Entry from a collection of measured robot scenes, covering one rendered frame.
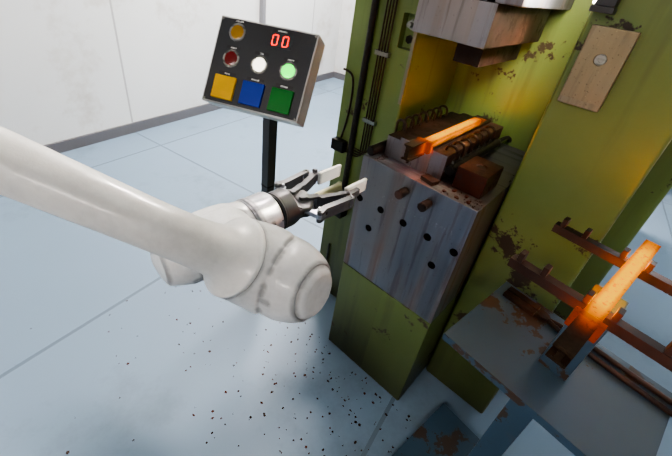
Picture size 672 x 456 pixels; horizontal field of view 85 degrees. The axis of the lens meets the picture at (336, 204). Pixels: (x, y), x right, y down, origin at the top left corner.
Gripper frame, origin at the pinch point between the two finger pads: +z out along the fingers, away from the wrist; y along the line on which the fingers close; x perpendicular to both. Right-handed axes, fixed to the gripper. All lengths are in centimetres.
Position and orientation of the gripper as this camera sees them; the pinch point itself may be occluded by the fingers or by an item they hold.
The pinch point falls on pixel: (343, 180)
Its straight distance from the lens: 80.8
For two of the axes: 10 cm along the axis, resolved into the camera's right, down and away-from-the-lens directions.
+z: 6.7, -3.4, 6.6
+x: 1.3, -8.2, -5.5
